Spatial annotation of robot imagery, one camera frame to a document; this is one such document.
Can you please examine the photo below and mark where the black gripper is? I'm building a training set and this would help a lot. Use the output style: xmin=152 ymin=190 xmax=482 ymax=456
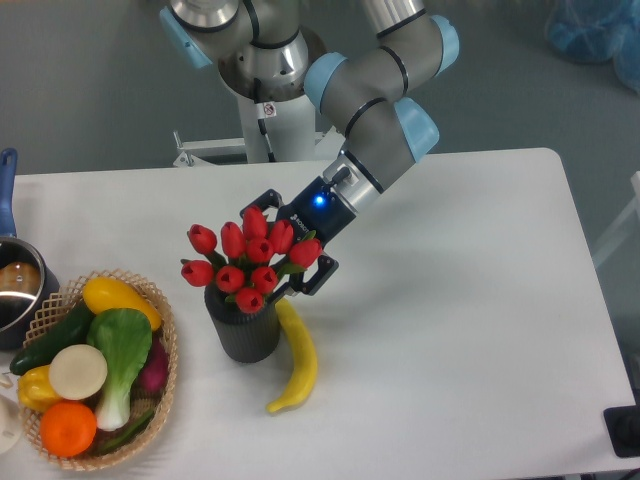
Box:
xmin=240 ymin=177 xmax=356 ymax=302

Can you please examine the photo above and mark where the red tulip bouquet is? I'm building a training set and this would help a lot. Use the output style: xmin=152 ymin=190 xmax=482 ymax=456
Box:
xmin=181 ymin=205 xmax=323 ymax=314

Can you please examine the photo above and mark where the dark grey ribbed vase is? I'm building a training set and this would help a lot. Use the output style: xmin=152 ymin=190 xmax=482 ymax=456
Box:
xmin=204 ymin=285 xmax=280 ymax=363

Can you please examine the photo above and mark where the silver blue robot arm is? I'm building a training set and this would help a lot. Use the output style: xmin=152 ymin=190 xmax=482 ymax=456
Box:
xmin=160 ymin=1 xmax=459 ymax=295

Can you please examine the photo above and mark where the yellow banana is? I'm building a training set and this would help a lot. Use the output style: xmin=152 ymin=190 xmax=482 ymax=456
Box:
xmin=266 ymin=299 xmax=318 ymax=414

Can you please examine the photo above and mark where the green bok choy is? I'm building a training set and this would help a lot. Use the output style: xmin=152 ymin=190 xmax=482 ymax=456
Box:
xmin=87 ymin=308 xmax=152 ymax=432

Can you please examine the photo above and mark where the yellow squash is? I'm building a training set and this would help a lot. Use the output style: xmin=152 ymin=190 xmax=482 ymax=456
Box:
xmin=82 ymin=277 xmax=162 ymax=331

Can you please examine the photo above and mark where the purple sweet potato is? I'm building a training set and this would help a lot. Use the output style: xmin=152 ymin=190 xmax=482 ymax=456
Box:
xmin=137 ymin=337 xmax=169 ymax=394

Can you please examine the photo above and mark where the dark green cucumber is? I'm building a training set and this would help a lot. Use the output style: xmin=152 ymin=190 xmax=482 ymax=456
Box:
xmin=9 ymin=301 xmax=95 ymax=376

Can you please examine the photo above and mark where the woven wicker basket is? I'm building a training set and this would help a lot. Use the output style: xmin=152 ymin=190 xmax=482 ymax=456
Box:
xmin=19 ymin=270 xmax=178 ymax=472

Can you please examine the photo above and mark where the green chili pepper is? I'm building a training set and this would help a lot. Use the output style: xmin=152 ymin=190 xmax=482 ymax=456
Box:
xmin=93 ymin=409 xmax=155 ymax=456

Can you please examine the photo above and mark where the white round radish slice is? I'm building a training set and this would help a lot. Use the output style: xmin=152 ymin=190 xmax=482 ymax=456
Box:
xmin=48 ymin=344 xmax=108 ymax=400

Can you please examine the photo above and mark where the orange fruit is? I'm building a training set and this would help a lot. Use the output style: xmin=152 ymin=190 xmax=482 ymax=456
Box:
xmin=39 ymin=401 xmax=97 ymax=457

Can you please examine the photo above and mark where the yellow bell pepper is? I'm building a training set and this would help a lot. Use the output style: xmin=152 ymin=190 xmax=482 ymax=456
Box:
xmin=17 ymin=365 xmax=63 ymax=413

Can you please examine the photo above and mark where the blue plastic bag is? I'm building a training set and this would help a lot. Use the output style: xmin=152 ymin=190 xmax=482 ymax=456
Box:
xmin=545 ymin=1 xmax=639 ymax=92

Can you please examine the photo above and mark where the black device at table edge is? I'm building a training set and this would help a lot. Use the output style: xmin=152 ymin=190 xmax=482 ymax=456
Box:
xmin=603 ymin=405 xmax=640 ymax=458

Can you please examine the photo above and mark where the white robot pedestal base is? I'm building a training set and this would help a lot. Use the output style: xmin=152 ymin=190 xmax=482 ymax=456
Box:
xmin=173 ymin=96 xmax=344 ymax=167

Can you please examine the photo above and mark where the blue handled saucepan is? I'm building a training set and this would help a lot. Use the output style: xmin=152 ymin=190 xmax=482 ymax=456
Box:
xmin=1 ymin=148 xmax=59 ymax=351

